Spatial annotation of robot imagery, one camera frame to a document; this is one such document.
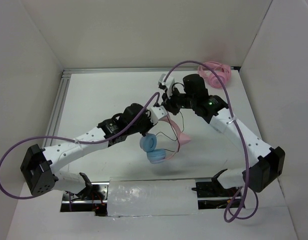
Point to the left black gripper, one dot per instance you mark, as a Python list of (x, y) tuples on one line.
[(147, 115)]

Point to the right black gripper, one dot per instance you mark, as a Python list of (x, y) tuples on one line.
[(168, 104)]

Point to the pink blue cat-ear headphones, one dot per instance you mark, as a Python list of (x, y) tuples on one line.
[(160, 147)]

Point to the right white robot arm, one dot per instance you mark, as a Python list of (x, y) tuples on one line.
[(265, 163)]

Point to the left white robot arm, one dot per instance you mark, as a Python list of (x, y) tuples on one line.
[(41, 166)]

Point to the white taped cover sheet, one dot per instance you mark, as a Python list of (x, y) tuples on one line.
[(152, 198)]

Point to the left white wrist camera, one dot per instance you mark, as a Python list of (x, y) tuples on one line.
[(157, 113)]

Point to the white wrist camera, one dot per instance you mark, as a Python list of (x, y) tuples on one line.
[(157, 113), (165, 83)]

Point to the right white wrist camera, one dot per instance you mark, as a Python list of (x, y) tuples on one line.
[(165, 83)]

